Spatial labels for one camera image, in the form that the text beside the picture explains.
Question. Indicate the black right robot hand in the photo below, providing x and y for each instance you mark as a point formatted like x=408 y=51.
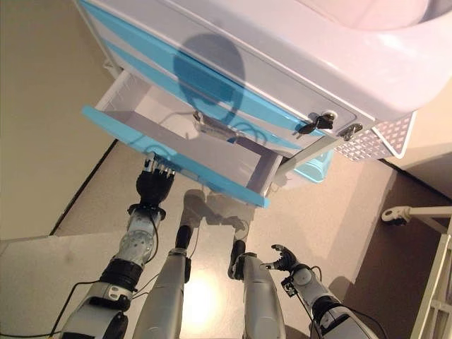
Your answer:
x=287 y=263

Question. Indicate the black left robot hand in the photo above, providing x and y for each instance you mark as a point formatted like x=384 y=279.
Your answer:
x=153 y=185

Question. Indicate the blue fronted white drawer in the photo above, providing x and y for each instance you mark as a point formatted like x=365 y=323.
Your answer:
x=219 y=159

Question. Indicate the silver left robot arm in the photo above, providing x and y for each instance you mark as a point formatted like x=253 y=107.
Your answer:
x=136 y=243

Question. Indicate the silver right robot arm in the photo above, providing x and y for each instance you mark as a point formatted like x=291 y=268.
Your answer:
x=318 y=295

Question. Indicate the silver right robot leg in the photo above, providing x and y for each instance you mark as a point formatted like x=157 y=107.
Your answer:
x=261 y=296

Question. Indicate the light blue waste bin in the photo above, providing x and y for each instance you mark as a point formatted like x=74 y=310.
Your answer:
x=314 y=169

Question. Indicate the bed caster wheel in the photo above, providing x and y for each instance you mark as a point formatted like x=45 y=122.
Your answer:
x=393 y=214

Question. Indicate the black cart keys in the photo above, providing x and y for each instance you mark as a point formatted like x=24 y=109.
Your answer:
x=319 y=123

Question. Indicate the white hospital bed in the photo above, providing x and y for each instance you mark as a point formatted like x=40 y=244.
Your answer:
x=438 y=282

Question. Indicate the white perforated side basket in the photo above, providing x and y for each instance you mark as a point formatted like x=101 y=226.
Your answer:
x=388 y=137

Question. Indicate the white medical cart blue drawers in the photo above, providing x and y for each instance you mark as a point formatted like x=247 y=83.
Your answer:
x=318 y=53

